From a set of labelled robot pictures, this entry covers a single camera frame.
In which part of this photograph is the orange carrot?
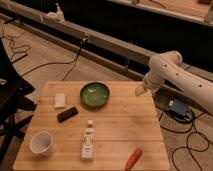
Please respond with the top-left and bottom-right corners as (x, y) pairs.
(125, 148), (142, 171)

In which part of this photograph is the green ceramic bowl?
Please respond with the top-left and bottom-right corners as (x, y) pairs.
(80, 82), (110, 108)

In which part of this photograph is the black cable on floor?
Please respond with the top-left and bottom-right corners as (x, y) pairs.
(20, 36), (90, 82)

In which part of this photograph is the black office chair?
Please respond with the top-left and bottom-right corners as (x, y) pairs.
(0, 38), (36, 163)

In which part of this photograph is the translucent yellowish gripper finger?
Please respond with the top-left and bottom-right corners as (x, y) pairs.
(135, 84), (146, 96)

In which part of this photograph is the white ceramic cup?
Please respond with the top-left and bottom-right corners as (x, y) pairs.
(29, 131), (53, 156)

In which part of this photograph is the white tube with cap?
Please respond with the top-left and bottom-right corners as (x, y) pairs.
(81, 120), (95, 160)

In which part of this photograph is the long metal rail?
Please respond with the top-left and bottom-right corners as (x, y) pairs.
(0, 0), (213, 81)

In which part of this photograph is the black cables right floor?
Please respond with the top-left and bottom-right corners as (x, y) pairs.
(155, 96), (213, 171)

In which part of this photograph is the blue electronic box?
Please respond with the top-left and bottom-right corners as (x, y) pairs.
(169, 99), (188, 117)

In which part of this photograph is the black rectangular remote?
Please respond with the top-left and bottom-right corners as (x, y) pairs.
(57, 107), (78, 123)

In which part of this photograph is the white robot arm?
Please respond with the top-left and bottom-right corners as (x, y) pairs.
(135, 51), (213, 114)

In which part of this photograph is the white object on rail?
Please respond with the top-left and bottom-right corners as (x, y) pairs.
(44, 3), (65, 22)

